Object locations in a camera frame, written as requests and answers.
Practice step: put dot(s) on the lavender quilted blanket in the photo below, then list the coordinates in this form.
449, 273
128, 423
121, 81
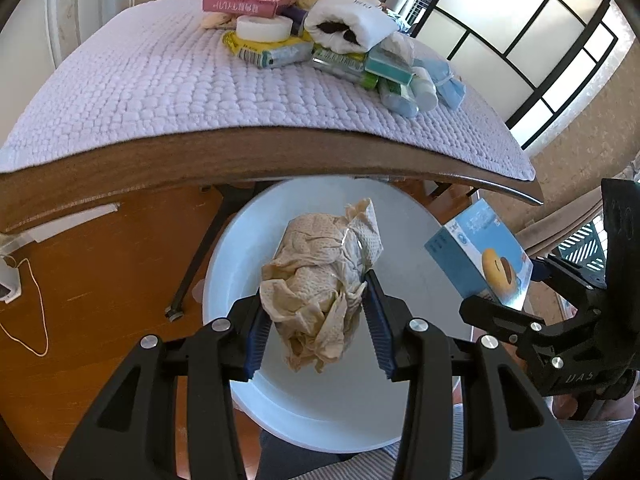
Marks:
154, 70

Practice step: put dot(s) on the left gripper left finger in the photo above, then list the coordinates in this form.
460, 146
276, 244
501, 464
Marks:
129, 430

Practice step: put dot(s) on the blue donut picture box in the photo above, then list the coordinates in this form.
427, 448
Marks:
481, 257

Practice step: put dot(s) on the shoji sliding screen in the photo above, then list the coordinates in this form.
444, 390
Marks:
528, 59

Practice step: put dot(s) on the beige paper towel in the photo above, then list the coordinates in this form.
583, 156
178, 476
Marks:
312, 288

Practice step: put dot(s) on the white cloth pouch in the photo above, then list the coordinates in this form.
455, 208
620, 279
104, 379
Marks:
348, 26

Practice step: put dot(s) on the blue face mask bundle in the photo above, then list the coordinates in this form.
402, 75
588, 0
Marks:
449, 88

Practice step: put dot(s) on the person right hand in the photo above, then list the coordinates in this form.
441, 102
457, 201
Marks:
571, 407

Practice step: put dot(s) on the white plastic bottle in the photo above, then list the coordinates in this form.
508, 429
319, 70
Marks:
423, 89

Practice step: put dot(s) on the white tape roll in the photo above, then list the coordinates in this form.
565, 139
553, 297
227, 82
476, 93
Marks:
259, 29

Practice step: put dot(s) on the white floor fan device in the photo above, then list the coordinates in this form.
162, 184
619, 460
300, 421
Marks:
10, 280

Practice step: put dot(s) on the white tissue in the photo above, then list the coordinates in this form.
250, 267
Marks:
400, 45

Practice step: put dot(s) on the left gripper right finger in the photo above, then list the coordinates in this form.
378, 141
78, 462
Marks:
507, 430

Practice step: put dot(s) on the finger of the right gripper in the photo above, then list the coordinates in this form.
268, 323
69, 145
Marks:
556, 271
504, 323

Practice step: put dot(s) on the brown wooden table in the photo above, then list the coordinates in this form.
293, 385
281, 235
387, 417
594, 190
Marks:
37, 195

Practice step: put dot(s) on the yellow tissue pack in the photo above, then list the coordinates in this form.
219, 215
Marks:
272, 55

